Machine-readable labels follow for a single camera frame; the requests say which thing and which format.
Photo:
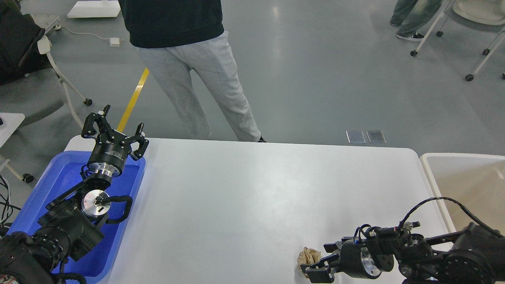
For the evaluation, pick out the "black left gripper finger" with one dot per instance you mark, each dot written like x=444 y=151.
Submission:
x=96 y=124
x=142 y=142

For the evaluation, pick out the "grey office chair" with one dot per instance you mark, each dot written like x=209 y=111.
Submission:
x=31 y=83

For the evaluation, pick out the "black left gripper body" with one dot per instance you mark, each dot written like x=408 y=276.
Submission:
x=109 y=156

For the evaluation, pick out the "blue plastic bin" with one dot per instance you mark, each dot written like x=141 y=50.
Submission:
x=62 y=173

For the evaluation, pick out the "white power adapter with cable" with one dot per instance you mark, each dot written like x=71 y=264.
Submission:
x=112 y=41

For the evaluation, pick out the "metal floor plate right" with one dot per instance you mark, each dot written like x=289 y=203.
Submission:
x=376 y=137

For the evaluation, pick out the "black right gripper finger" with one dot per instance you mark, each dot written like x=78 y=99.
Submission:
x=340 y=246
x=324 y=270

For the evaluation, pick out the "white chair frame with casters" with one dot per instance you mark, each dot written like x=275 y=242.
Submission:
x=480 y=15

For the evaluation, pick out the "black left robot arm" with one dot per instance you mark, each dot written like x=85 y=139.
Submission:
x=71 y=227

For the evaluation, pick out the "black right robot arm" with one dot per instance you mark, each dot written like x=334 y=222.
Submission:
x=474 y=255

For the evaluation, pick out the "person in grey trousers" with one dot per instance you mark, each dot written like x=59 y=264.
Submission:
x=173 y=38

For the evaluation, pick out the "brown paper ball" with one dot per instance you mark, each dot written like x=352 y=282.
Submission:
x=308 y=256

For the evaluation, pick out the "metal floor plate left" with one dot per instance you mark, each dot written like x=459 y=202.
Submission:
x=355 y=137

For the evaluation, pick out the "metal floor plate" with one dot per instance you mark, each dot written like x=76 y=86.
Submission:
x=355 y=137
x=376 y=137

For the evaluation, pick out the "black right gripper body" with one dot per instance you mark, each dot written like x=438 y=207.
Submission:
x=357 y=261

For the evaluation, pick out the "yellow floor tape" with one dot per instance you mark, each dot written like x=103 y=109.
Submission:
x=133 y=100

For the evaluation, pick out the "white plastic bin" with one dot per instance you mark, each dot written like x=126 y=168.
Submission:
x=475 y=180

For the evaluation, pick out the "white flat board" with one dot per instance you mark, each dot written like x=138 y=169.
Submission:
x=95 y=9

